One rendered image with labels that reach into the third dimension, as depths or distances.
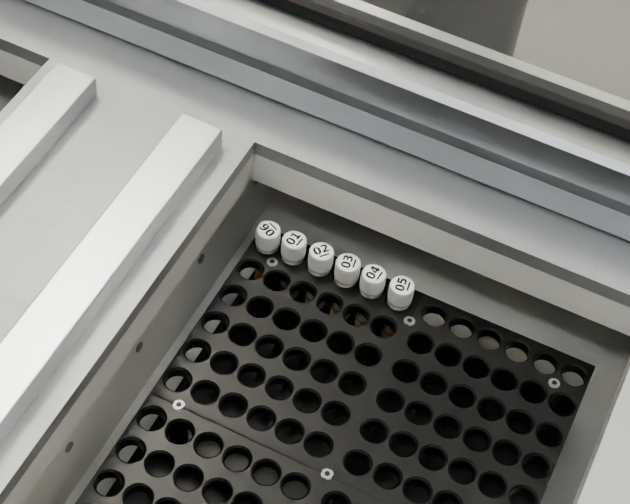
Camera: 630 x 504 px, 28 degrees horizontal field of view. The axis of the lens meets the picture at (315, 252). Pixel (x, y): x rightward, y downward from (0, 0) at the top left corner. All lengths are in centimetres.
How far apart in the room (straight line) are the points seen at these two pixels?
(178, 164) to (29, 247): 8
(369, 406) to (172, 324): 13
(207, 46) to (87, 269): 14
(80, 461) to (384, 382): 15
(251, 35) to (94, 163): 10
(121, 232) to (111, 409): 10
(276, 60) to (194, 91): 5
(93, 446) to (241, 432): 9
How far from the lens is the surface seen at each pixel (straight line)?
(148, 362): 64
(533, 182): 59
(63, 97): 61
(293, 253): 61
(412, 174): 60
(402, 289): 60
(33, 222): 57
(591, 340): 70
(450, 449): 57
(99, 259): 54
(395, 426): 57
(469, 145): 59
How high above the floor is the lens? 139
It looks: 51 degrees down
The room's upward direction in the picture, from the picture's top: 7 degrees clockwise
